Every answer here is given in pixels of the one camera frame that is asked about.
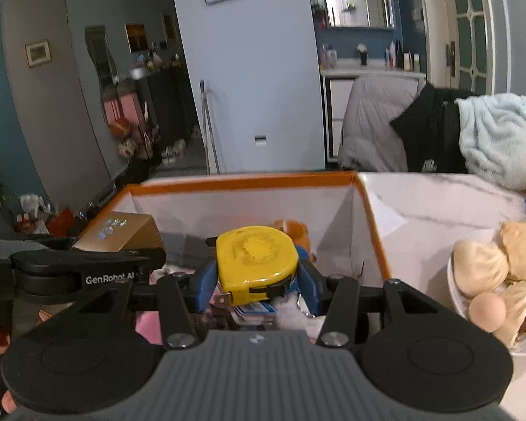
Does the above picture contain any rooster plush toy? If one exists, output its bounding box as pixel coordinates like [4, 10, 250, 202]
[271, 220, 325, 342]

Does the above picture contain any yellow tape measure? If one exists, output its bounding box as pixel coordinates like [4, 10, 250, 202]
[206, 225, 299, 307]

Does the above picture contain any small gold cardboard box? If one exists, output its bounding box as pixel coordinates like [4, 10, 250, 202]
[74, 212, 163, 252]

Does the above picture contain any large orange cardboard box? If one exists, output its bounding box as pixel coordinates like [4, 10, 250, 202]
[72, 170, 393, 347]

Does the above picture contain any grey padded jacket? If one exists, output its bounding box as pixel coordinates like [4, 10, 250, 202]
[337, 74, 426, 172]

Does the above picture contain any white bowl of buns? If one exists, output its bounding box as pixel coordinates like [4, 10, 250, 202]
[446, 221, 526, 356]

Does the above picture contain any basketball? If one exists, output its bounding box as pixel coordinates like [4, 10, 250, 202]
[108, 118, 131, 140]

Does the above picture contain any black shoe cabinet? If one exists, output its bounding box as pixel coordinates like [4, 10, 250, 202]
[135, 64, 201, 159]

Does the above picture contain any black jacket on chair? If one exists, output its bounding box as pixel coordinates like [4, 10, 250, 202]
[390, 83, 478, 174]

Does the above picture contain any light blue fluffy towel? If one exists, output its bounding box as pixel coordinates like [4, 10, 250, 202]
[454, 93, 526, 191]

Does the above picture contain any green panelled door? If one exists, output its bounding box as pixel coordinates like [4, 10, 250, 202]
[447, 0, 493, 94]

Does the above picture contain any framed picture left wall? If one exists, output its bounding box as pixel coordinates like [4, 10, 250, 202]
[24, 40, 52, 68]

